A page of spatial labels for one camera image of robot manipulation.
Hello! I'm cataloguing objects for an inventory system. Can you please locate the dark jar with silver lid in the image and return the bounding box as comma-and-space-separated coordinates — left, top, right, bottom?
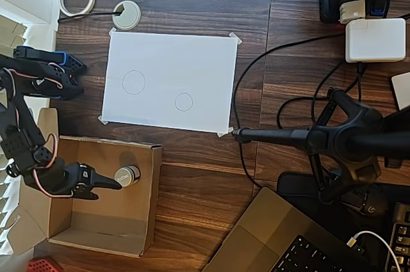
114, 164, 142, 188

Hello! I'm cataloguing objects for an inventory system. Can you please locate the open cardboard box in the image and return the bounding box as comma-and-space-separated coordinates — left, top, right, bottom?
6, 108, 164, 259

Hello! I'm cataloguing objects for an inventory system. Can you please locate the red perforated table clamp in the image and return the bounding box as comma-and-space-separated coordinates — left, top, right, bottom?
26, 255, 62, 272

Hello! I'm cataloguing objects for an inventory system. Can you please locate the white paper sheet with circles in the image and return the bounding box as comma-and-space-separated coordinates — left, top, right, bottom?
101, 30, 238, 134

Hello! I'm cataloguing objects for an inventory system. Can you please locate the black and blue table clamp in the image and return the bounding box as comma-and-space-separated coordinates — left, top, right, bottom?
12, 45, 88, 74

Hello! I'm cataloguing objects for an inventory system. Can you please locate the grey laptop computer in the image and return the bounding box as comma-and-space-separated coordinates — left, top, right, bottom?
200, 187, 379, 272

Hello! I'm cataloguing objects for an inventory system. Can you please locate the black mouse pad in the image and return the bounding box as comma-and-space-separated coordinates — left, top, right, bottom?
277, 171, 410, 272

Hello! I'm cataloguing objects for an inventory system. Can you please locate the black computer mouse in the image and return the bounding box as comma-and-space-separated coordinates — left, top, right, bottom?
338, 185, 390, 217

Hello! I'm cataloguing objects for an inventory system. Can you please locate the small white plug adapter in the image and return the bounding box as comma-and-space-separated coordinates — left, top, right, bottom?
338, 0, 367, 25

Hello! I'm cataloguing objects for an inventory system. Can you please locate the black keyboard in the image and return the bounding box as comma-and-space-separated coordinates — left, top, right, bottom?
388, 201, 410, 272

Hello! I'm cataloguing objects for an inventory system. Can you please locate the large white power adapter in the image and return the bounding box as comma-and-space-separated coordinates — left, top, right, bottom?
345, 18, 407, 64

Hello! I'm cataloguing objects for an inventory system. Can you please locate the silver flat device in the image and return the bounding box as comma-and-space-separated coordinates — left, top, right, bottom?
390, 72, 410, 111

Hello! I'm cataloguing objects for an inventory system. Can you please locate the blue plug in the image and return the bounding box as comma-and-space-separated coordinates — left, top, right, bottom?
366, 0, 388, 19

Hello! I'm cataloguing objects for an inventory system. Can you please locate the red servo wire bundle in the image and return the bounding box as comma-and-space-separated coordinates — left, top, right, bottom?
31, 133, 73, 197

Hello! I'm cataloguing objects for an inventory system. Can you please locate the thin black cable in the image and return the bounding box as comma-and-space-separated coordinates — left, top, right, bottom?
57, 10, 124, 24

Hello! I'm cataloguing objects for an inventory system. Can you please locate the white round cable grommet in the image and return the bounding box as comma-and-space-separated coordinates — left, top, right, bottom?
111, 0, 142, 31

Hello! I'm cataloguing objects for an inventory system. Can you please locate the long black power cable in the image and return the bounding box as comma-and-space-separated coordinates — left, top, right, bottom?
231, 32, 349, 190

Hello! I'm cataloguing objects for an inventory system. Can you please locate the black camera tripod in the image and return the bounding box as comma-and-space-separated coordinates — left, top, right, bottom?
229, 88, 410, 205

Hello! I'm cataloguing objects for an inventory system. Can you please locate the black looped charger cable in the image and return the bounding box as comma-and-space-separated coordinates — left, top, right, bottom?
275, 60, 366, 132

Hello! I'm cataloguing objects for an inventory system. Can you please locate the white charging cable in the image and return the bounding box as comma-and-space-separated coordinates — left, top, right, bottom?
347, 230, 403, 272

